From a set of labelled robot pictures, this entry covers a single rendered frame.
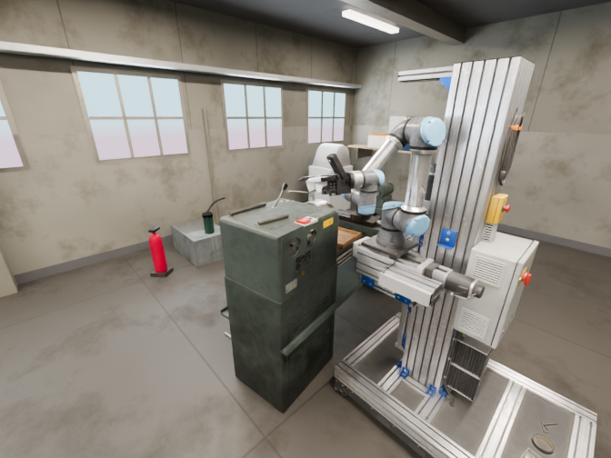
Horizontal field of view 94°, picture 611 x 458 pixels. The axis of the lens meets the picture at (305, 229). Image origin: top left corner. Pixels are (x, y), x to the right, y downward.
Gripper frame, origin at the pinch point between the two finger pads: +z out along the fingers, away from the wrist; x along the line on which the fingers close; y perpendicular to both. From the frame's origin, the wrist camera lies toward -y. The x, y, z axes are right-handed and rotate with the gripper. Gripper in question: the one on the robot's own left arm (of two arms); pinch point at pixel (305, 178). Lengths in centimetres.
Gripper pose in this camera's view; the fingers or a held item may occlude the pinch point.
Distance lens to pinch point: 113.3
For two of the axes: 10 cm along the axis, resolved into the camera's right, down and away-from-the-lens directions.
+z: -9.2, 1.4, -3.6
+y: 0.5, 9.7, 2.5
